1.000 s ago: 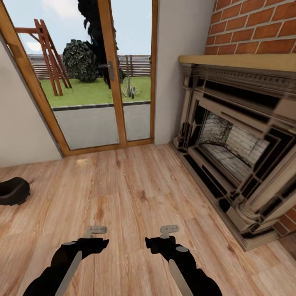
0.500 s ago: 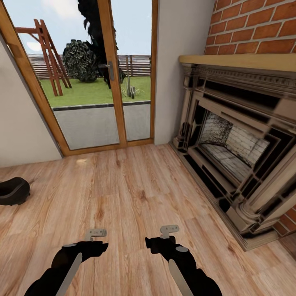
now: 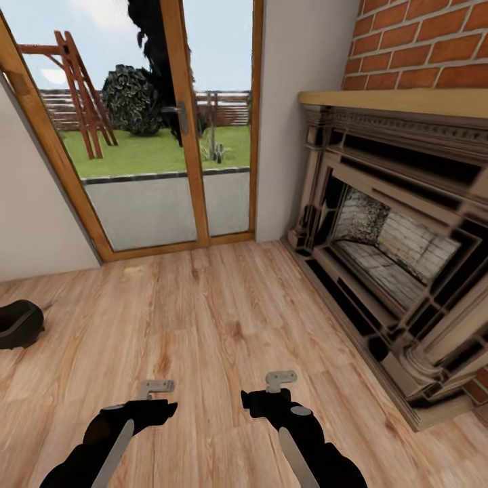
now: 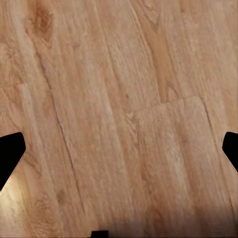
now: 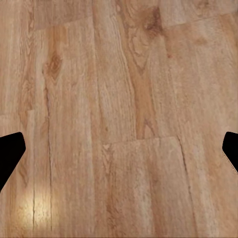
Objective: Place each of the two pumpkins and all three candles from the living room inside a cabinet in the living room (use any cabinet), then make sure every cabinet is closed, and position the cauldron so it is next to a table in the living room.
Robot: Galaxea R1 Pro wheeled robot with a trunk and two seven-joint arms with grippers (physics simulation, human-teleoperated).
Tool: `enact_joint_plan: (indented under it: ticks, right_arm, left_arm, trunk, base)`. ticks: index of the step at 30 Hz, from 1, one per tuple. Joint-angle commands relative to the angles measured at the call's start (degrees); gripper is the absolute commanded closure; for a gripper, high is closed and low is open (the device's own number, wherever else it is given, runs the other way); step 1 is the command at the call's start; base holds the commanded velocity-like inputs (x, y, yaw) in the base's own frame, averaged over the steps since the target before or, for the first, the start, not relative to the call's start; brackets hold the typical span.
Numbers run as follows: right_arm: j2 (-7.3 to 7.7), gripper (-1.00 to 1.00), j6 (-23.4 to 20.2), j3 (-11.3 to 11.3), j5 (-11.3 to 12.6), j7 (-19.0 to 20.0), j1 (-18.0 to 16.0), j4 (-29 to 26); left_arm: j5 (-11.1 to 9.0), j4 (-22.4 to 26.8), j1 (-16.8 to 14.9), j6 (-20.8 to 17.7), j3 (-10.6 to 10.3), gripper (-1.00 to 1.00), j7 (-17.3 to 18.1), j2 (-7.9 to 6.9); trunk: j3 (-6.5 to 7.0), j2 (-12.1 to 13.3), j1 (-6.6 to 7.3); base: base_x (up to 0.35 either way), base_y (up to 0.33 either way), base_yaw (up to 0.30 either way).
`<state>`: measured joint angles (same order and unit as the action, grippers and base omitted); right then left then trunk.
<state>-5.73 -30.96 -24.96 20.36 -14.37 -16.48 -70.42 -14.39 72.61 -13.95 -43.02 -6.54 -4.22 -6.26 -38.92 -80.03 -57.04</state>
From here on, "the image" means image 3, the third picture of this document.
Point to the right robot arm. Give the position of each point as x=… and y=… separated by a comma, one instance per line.
x=316, y=464

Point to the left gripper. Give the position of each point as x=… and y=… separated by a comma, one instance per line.
x=156, y=411

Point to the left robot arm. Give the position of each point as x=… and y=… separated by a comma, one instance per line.
x=92, y=463

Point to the door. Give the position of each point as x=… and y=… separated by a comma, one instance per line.
x=147, y=110

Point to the wood fireplace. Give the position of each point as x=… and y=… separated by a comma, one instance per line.
x=392, y=233

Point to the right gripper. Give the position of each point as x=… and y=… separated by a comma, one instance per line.
x=260, y=403

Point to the cauldron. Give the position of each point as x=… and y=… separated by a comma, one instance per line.
x=20, y=324

